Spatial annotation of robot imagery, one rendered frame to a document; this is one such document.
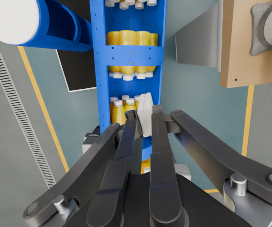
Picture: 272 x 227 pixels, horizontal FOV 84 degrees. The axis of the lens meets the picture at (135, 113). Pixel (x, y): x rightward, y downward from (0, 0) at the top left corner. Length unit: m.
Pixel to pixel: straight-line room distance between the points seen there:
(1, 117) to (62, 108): 0.84
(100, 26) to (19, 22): 0.43
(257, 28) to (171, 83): 1.18
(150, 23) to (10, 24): 0.61
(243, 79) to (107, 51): 0.60
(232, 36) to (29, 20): 0.86
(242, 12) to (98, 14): 0.54
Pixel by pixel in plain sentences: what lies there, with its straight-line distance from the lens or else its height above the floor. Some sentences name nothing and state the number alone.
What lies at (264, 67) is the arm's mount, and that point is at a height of 1.08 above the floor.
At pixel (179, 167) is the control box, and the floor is 1.03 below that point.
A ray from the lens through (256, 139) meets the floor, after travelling 2.53.
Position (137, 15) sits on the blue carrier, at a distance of 0.83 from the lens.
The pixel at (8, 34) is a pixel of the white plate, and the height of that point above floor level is 1.04.
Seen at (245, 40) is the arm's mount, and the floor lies 1.08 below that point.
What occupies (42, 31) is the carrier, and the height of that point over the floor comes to 1.00.
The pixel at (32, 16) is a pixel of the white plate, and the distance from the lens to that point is 0.88.
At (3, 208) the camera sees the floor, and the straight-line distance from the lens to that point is 3.76.
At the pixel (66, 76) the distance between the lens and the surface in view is 1.81.
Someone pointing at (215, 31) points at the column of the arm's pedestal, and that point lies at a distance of 0.94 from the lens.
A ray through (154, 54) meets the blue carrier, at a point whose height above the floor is 1.20.
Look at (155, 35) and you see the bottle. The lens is 0.70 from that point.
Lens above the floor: 1.77
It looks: 70 degrees down
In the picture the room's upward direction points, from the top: 175 degrees counter-clockwise
